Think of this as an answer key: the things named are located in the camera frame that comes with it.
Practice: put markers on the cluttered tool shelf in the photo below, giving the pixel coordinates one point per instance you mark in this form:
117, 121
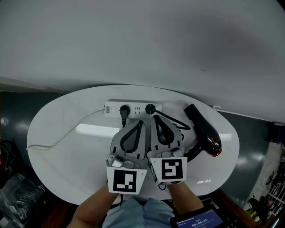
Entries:
276, 191

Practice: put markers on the person's right forearm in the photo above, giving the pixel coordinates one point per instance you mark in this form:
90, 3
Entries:
184, 198

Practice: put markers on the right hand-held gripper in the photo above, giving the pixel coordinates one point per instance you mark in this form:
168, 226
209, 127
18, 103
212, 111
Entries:
171, 169

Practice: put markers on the white door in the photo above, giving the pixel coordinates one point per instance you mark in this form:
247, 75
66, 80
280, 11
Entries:
17, 85

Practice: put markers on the white power strip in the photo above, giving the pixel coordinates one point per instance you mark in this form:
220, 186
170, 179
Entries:
142, 104

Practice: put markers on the person's left forearm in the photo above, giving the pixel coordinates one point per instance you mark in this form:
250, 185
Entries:
93, 207

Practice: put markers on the black round power plug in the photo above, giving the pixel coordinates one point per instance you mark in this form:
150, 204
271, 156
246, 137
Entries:
124, 110

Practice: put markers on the person's light blue shirt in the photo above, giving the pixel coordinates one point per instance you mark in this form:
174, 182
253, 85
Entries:
138, 216

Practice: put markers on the dark blue box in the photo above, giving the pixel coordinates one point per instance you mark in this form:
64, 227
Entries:
276, 133

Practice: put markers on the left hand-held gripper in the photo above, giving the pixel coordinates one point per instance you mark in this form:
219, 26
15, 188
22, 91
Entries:
124, 180

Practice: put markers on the black plastic bag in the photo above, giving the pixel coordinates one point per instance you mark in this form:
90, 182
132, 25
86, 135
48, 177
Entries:
20, 200

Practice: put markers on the black hair dryer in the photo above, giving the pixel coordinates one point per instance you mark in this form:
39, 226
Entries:
204, 131

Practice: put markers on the dark brown wooden furniture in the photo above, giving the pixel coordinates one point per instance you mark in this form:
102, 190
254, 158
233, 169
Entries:
60, 216

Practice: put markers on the black tablet with blue screen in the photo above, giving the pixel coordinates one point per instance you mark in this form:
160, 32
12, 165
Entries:
198, 220

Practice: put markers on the brown wooden chair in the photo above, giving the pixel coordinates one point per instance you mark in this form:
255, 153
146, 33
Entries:
229, 204

